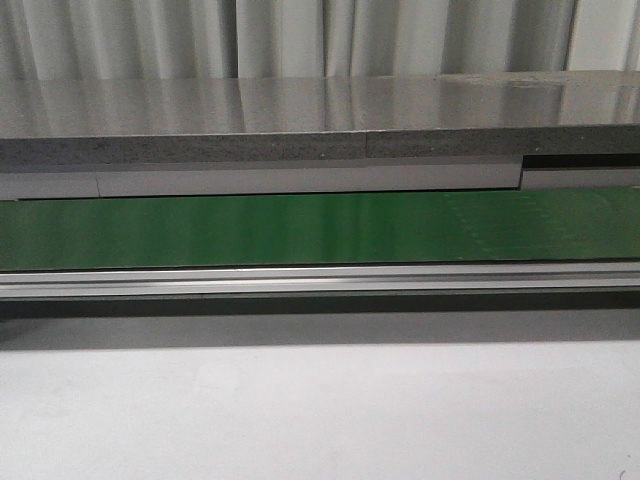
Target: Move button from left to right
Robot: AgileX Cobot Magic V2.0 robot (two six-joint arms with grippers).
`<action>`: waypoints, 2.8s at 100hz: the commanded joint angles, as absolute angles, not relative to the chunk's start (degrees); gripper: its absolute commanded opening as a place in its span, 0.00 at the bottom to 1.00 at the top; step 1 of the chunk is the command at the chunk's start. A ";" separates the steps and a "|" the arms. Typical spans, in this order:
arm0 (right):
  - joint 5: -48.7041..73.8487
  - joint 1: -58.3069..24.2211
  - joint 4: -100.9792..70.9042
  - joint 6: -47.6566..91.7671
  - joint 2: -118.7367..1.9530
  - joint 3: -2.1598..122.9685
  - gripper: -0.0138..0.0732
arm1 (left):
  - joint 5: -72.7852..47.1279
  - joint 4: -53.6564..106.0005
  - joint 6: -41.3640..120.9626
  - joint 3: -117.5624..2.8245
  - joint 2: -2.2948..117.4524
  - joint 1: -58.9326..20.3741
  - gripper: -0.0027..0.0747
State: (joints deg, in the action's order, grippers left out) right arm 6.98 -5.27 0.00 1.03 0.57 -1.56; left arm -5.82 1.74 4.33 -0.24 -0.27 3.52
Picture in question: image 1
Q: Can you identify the green conveyor belt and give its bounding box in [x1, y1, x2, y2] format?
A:
[1, 187, 639, 271]

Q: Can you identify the grey stone counter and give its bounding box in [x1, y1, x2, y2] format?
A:
[1, 71, 639, 168]

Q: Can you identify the white pleated curtain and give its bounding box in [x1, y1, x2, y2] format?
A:
[1, 1, 639, 80]

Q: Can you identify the grey conveyor back rail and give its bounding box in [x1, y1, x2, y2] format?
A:
[1, 154, 639, 200]

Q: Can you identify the aluminium conveyor front rail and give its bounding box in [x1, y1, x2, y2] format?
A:
[1, 261, 639, 300]

